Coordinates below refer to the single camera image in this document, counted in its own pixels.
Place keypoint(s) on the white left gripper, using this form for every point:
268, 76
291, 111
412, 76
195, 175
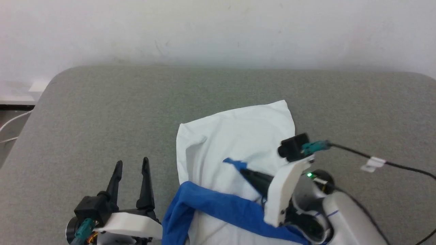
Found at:
133, 223

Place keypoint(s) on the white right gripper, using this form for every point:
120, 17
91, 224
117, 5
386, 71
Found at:
284, 190

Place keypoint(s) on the blue and white shirt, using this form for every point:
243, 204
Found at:
238, 136

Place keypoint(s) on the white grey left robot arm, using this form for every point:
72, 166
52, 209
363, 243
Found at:
119, 240

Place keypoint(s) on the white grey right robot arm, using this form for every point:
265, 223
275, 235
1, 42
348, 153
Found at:
344, 217

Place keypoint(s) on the black cylindrical right gripper motor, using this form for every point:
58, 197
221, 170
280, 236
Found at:
325, 178

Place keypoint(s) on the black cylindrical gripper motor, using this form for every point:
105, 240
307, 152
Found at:
71, 229
325, 178

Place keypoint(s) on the black cylindrical left gripper motor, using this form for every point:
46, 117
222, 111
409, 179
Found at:
71, 229

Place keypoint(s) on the grey fabric cushion surface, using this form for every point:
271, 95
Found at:
102, 119

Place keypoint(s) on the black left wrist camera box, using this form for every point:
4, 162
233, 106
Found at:
92, 209

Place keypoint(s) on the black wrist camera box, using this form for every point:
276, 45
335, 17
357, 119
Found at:
92, 209
293, 147

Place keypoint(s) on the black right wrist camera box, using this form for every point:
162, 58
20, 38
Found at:
293, 147

